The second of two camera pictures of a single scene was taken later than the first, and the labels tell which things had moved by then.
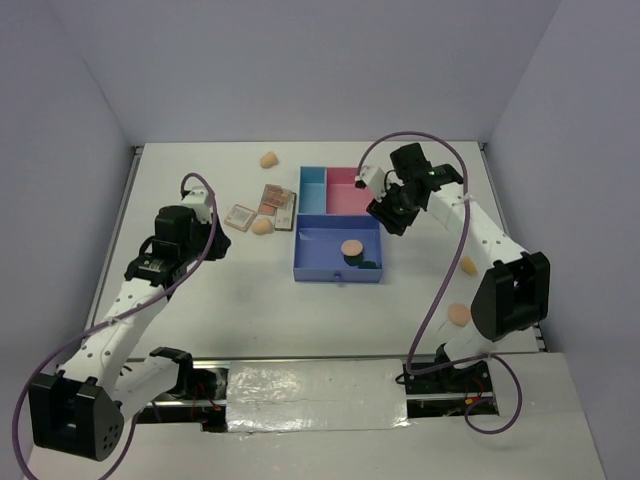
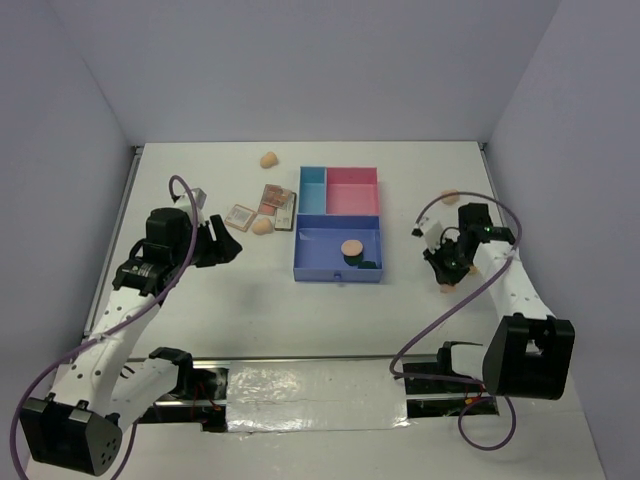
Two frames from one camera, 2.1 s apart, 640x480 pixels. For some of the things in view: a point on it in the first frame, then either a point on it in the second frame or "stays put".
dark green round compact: x=353 y=260 stays put
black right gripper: x=381 y=211 -> x=443 y=275
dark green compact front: x=367 y=265 stays put
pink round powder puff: x=351 y=247 stays put
